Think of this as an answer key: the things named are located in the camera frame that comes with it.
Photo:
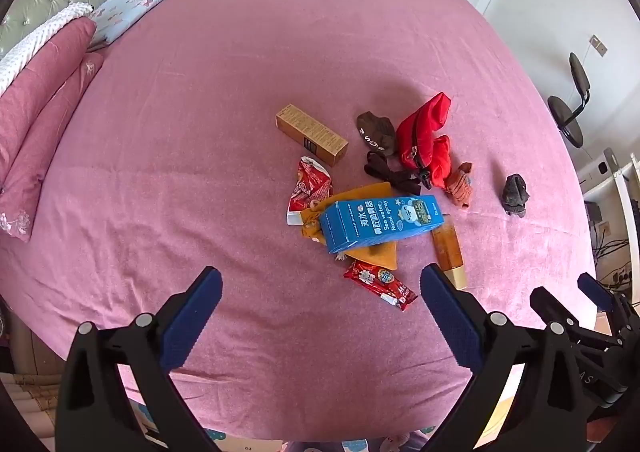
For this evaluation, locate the pink folded quilt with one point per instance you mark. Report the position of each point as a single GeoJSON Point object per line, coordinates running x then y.
{"type": "Point", "coordinates": [45, 77]}

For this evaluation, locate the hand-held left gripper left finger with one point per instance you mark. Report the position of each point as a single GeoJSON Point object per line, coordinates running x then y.
{"type": "Point", "coordinates": [192, 322]}

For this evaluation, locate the black computer case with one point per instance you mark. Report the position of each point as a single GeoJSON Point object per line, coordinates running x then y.
{"type": "Point", "coordinates": [595, 217]}

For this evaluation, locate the white desk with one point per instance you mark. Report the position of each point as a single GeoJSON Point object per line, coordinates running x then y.
{"type": "Point", "coordinates": [612, 182]}

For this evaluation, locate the red fabric pouch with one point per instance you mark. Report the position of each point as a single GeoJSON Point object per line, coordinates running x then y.
{"type": "Point", "coordinates": [422, 137]}

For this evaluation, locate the light blue patterned pillow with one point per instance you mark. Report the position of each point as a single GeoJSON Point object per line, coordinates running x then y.
{"type": "Point", "coordinates": [127, 14]}

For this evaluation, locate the pink embroidered pillow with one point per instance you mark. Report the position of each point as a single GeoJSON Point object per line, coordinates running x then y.
{"type": "Point", "coordinates": [35, 167]}

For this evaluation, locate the brown patterned sock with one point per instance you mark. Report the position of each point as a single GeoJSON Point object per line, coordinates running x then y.
{"type": "Point", "coordinates": [377, 132]}

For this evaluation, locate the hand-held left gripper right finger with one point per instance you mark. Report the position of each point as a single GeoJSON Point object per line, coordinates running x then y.
{"type": "Point", "coordinates": [452, 327]}

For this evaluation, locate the amber glass bottle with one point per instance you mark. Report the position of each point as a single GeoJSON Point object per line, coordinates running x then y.
{"type": "Point", "coordinates": [449, 247]}

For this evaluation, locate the dark grey knitted sock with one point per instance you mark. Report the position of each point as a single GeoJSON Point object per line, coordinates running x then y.
{"type": "Point", "coordinates": [516, 194]}

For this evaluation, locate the red white snack wrapper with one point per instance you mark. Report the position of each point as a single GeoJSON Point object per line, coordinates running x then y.
{"type": "Point", "coordinates": [307, 189]}

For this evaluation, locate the mustard yellow cloth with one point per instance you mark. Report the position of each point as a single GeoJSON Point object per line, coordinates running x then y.
{"type": "Point", "coordinates": [382, 257]}

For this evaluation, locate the pink bed sheet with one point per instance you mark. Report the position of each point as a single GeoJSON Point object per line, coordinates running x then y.
{"type": "Point", "coordinates": [200, 132]}

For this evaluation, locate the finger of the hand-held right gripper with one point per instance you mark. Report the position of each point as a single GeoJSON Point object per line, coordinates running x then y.
{"type": "Point", "coordinates": [547, 304]}
{"type": "Point", "coordinates": [595, 289]}

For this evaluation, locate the orange knitted sock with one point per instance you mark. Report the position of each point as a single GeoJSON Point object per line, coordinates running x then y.
{"type": "Point", "coordinates": [460, 186]}

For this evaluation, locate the white textured blanket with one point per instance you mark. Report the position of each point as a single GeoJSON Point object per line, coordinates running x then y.
{"type": "Point", "coordinates": [30, 47]}

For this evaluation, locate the brown cardboard box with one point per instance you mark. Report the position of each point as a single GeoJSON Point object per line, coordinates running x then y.
{"type": "Point", "coordinates": [312, 134]}

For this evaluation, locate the red snack packet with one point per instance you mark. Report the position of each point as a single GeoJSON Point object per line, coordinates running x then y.
{"type": "Point", "coordinates": [377, 282]}

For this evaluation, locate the wall switch plate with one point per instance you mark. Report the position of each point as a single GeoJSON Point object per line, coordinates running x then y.
{"type": "Point", "coordinates": [598, 45]}

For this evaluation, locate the blue cardboard box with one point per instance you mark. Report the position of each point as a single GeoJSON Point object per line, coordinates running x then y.
{"type": "Point", "coordinates": [382, 222]}

